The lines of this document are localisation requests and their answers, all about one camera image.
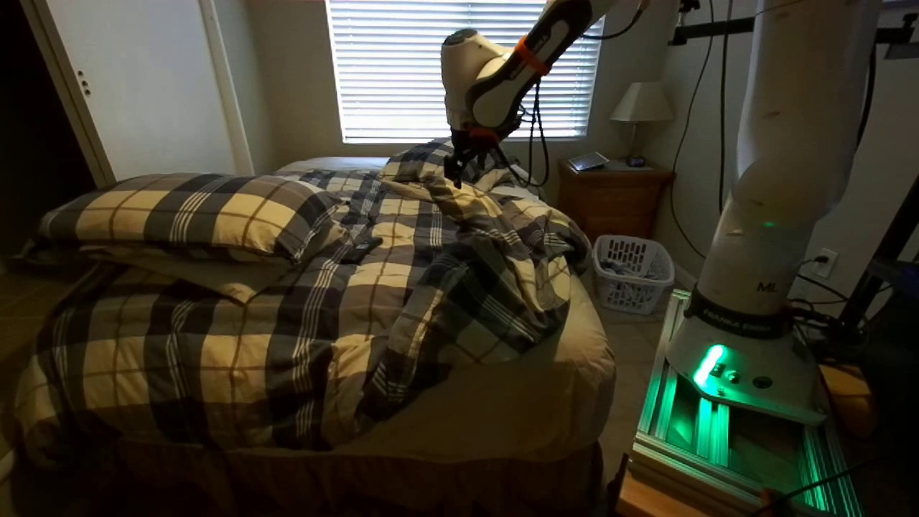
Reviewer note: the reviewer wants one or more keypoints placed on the plaid blanket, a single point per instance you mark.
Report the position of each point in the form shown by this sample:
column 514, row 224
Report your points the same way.
column 288, row 333

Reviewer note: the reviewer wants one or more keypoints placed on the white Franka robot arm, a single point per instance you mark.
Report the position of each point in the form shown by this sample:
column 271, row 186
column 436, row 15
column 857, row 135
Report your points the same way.
column 792, row 143

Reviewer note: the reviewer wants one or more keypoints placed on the white laundry basket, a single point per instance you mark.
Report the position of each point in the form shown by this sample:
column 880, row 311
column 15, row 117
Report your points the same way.
column 632, row 274

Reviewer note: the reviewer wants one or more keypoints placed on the bed with beige sheet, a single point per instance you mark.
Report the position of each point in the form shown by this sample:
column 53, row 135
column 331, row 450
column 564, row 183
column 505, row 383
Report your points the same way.
column 497, row 402

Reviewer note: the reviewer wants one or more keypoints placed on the plaid pillow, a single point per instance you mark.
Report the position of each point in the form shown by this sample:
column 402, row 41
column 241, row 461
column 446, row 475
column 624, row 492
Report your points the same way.
column 189, row 215

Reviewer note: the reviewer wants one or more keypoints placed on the white wall power outlet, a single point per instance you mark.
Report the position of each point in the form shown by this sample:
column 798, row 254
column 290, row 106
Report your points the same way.
column 825, row 261

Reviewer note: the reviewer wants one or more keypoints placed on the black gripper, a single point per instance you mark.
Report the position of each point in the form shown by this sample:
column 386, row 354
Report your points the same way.
column 471, row 143

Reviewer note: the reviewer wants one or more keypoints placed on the green lit robot base platform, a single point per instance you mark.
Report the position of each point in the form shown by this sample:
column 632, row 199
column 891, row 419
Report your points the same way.
column 726, row 402

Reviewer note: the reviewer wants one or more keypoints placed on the white closet door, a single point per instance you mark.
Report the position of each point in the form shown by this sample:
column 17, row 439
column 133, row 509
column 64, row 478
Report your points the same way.
column 145, row 87

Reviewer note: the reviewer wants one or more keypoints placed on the white window blinds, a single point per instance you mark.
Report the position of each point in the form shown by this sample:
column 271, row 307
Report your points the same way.
column 402, row 74

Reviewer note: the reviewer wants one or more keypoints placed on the small item on nightstand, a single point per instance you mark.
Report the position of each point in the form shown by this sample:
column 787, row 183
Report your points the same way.
column 587, row 160

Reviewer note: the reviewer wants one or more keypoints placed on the white pillow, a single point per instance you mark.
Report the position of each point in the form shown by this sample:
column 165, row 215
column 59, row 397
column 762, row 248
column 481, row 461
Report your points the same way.
column 334, row 165

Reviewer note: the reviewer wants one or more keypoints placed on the black overhead mount bar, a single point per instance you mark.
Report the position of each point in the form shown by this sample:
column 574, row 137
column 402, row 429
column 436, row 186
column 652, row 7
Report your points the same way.
column 713, row 30

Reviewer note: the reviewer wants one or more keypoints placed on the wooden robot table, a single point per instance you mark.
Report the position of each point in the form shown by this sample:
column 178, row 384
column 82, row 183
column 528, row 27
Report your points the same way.
column 660, row 496

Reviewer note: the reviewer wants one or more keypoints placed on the white table lamp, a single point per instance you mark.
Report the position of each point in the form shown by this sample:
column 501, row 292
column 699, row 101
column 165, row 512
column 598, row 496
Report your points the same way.
column 640, row 101

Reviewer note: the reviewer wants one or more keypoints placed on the wooden nightstand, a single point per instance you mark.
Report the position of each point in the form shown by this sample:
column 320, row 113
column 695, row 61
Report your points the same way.
column 611, row 202

